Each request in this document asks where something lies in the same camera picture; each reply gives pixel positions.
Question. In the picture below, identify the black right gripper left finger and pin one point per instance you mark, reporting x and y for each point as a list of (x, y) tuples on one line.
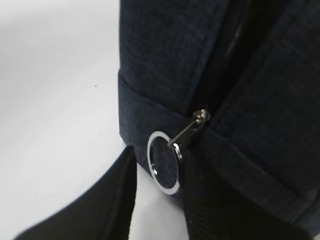
[(104, 212)]

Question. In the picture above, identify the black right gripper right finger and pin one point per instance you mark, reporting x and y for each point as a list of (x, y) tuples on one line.
[(230, 198)]

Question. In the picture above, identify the dark navy lunch bag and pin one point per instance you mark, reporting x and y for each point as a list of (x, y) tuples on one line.
[(222, 76)]

